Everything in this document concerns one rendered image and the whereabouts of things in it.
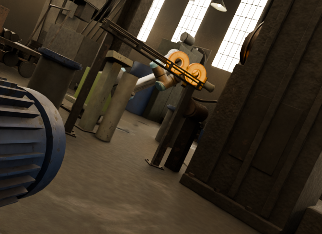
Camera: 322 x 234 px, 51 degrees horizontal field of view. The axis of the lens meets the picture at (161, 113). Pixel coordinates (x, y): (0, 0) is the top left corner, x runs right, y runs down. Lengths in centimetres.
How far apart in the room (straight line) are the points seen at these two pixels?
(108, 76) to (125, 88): 17
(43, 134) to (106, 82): 176
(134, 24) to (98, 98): 316
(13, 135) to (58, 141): 16
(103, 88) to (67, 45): 305
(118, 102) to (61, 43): 332
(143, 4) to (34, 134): 497
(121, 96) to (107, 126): 24
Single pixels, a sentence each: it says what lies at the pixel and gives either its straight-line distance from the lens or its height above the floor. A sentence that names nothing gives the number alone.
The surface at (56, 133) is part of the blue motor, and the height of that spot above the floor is 27.
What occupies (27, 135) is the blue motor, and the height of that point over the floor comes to 26.
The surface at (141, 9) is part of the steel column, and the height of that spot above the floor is 159.
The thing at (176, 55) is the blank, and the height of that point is 75.
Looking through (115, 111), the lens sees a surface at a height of 23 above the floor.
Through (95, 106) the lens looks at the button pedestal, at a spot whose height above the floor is 19.
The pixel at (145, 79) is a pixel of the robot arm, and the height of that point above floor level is 55.
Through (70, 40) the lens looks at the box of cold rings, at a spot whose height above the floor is 67.
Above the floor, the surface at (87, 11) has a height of 150.
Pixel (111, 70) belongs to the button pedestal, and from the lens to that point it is 254.
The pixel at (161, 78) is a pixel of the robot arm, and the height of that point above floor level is 59.
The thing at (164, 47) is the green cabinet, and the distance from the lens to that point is 648.
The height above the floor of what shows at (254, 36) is 115.
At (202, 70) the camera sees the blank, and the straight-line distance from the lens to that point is 242.
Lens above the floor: 45
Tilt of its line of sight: 2 degrees down
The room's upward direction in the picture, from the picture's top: 25 degrees clockwise
